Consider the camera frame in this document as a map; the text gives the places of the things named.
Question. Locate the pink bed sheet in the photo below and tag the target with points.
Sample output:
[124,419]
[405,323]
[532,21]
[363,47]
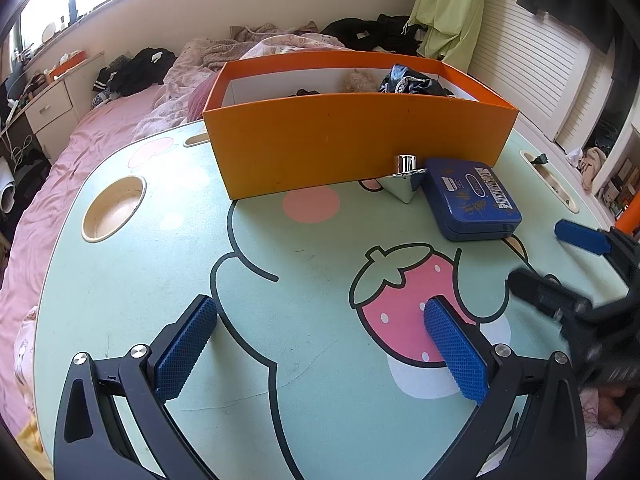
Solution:
[45,230]

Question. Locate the orange storage bin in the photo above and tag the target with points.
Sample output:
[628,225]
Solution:
[67,64]

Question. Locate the orange object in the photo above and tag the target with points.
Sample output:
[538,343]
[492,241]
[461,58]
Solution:
[627,220]

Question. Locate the pink floral quilt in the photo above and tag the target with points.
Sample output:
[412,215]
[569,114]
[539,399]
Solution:
[170,90]

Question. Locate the person's right hand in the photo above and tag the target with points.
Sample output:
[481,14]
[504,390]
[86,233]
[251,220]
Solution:
[611,405]

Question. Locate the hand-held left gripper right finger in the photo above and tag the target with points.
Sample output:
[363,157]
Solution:
[457,350]

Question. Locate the striped black clothes pile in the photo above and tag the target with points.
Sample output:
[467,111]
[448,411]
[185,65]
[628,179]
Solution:
[132,70]

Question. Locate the green curtain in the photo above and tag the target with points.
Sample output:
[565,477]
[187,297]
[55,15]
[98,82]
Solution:
[450,5]

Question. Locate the green cartoon desktop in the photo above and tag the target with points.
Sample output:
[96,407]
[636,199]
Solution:
[300,285]

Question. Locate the white drawer cabinet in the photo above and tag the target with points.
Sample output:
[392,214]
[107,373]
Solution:
[50,105]

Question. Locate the white roll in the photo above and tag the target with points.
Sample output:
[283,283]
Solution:
[6,190]

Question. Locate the beige furry pompom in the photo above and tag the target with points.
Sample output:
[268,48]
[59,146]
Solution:
[359,81]

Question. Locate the round white mirror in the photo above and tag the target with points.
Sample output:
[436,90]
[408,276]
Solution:
[50,31]

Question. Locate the blue tin box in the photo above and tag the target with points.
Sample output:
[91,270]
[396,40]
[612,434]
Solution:
[470,200]

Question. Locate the bookshelf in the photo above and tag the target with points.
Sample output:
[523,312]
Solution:
[622,185]

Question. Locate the dark foil wrapper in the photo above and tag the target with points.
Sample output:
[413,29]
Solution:
[540,159]

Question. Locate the beige clothes pile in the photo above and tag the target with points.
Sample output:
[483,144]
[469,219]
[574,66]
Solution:
[592,166]

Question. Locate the orange cardboard box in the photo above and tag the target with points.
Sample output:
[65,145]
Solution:
[325,145]

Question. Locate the white slatted doors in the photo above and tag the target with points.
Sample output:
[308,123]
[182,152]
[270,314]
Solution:
[540,60]

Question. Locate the beige knit blanket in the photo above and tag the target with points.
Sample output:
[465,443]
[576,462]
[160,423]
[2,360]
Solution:
[270,31]

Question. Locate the dark hanging cloth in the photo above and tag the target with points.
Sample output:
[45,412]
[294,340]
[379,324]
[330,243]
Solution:
[575,0]

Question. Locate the black fabric pouch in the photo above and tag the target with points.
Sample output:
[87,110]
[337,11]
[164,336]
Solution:
[407,82]

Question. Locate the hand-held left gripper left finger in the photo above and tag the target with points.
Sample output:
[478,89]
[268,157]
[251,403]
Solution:
[185,347]

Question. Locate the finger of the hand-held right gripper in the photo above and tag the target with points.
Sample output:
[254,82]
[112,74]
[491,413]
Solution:
[580,235]
[540,290]

